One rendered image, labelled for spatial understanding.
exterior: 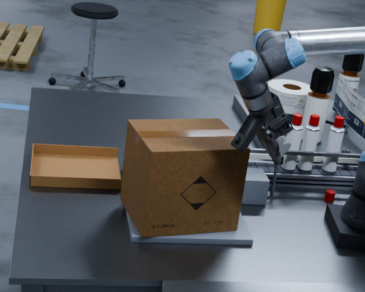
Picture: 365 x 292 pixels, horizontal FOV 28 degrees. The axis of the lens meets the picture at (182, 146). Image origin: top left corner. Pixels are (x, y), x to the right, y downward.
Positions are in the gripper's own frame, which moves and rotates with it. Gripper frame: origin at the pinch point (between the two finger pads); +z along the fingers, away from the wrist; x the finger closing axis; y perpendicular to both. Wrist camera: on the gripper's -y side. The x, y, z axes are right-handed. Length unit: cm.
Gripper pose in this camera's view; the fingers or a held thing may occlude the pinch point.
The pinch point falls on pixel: (276, 161)
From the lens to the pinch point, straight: 208.1
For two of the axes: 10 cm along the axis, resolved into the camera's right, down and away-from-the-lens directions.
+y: 8.1, -5.6, 1.9
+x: -4.5, -3.9, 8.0
